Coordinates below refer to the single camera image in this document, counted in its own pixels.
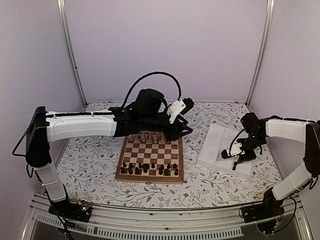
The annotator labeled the right aluminium frame post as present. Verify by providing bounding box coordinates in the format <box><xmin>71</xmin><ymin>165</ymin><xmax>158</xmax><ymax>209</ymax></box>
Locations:
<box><xmin>245</xmin><ymin>0</ymin><xmax>275</xmax><ymax>108</ymax></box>

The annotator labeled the front aluminium rail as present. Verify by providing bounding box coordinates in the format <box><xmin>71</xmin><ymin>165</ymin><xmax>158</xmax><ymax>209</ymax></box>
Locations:
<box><xmin>21</xmin><ymin>194</ymin><xmax>313</xmax><ymax>240</ymax></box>

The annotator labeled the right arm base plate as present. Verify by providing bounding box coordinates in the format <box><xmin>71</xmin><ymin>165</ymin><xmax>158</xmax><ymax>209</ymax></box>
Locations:
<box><xmin>238</xmin><ymin>203</ymin><xmax>285</xmax><ymax>235</ymax></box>

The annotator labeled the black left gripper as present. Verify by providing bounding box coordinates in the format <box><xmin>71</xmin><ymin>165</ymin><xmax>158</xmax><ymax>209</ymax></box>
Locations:
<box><xmin>141</xmin><ymin>112</ymin><xmax>194</xmax><ymax>143</ymax></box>

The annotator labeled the left aluminium frame post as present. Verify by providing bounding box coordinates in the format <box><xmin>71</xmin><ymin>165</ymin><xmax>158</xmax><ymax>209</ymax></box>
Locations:
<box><xmin>56</xmin><ymin>0</ymin><xmax>88</xmax><ymax>107</ymax></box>

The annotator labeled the dark chess piece corner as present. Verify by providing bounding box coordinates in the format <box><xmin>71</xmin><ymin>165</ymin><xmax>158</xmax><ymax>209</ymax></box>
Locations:
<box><xmin>120</xmin><ymin>162</ymin><xmax>127</xmax><ymax>174</ymax></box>

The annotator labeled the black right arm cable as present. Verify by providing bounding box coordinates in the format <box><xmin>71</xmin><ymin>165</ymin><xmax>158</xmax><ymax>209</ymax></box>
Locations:
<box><xmin>228</xmin><ymin>131</ymin><xmax>247</xmax><ymax>151</ymax></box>

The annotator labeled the dark wooden king piece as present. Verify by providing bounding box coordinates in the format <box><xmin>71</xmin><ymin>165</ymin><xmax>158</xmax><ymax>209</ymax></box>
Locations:
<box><xmin>142</xmin><ymin>165</ymin><xmax>148</xmax><ymax>173</ymax></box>

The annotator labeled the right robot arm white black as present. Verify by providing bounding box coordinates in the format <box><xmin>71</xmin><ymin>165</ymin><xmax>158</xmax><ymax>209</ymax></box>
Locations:
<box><xmin>227</xmin><ymin>112</ymin><xmax>320</xmax><ymax>218</ymax></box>

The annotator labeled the white plastic compartment tray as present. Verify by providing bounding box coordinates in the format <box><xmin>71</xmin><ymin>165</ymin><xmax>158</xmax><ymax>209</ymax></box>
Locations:
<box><xmin>197</xmin><ymin>123</ymin><xmax>255</xmax><ymax>179</ymax></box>

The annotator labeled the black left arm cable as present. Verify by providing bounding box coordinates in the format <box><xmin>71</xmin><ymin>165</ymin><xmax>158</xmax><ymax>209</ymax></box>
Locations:
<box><xmin>122</xmin><ymin>71</ymin><xmax>182</xmax><ymax>108</ymax></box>

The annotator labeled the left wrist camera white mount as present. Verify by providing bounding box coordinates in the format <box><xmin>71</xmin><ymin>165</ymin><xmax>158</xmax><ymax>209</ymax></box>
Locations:
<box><xmin>166</xmin><ymin>97</ymin><xmax>195</xmax><ymax>124</ymax></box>

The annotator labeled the aluminium frame post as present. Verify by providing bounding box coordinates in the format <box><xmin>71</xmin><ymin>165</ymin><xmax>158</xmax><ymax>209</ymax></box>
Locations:
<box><xmin>56</xmin><ymin>0</ymin><xmax>88</xmax><ymax>107</ymax></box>
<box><xmin>245</xmin><ymin>0</ymin><xmax>275</xmax><ymax>108</ymax></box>

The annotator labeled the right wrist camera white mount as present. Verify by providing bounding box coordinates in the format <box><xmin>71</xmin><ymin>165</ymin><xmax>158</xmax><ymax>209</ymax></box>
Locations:
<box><xmin>221</xmin><ymin>143</ymin><xmax>245</xmax><ymax>159</ymax></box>

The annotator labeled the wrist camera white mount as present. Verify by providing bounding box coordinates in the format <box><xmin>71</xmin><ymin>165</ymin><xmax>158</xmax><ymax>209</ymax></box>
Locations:
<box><xmin>221</xmin><ymin>143</ymin><xmax>245</xmax><ymax>159</ymax></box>
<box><xmin>166</xmin><ymin>97</ymin><xmax>195</xmax><ymax>124</ymax></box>

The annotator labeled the wooden chess board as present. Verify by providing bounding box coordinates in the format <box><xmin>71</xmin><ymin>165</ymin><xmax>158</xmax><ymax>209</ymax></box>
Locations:
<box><xmin>115</xmin><ymin>131</ymin><xmax>184</xmax><ymax>185</ymax></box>

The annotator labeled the light rook far left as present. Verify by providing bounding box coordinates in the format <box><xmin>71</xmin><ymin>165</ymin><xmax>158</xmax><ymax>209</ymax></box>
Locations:
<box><xmin>129</xmin><ymin>134</ymin><xmax>135</xmax><ymax>142</ymax></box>

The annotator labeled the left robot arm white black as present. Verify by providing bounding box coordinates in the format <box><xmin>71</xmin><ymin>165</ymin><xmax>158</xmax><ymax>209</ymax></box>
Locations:
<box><xmin>21</xmin><ymin>89</ymin><xmax>194</xmax><ymax>217</ymax></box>

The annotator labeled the floral patterned table mat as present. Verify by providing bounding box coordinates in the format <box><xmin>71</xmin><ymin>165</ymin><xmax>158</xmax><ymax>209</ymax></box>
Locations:
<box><xmin>49</xmin><ymin>101</ymin><xmax>282</xmax><ymax>210</ymax></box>

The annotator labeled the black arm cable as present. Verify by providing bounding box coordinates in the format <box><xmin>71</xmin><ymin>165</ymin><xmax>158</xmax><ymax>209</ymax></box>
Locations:
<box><xmin>122</xmin><ymin>71</ymin><xmax>182</xmax><ymax>108</ymax></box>
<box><xmin>228</xmin><ymin>131</ymin><xmax>247</xmax><ymax>151</ymax></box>

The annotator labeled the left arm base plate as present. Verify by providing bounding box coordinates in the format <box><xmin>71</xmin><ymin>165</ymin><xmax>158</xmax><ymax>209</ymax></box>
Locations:
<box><xmin>48</xmin><ymin>199</ymin><xmax>92</xmax><ymax>223</ymax></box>

